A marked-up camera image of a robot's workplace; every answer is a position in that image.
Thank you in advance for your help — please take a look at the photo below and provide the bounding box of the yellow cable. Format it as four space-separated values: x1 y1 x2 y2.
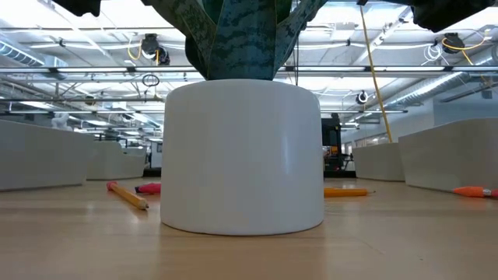
358 4 394 144

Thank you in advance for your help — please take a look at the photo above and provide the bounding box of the white robot figure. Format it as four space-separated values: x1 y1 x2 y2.
50 112 74 132

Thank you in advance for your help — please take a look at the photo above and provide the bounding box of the silver ventilation duct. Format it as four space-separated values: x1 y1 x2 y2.
383 58 498 110

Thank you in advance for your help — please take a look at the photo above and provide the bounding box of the grey plastic bin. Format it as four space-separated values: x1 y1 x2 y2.
352 142 405 183
397 118 498 194
0 119 95 193

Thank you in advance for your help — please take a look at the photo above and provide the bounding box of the black equipment rack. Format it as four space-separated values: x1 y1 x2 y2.
321 113 356 179

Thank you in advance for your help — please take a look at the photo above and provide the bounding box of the red marker pen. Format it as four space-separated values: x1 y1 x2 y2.
134 182 162 195

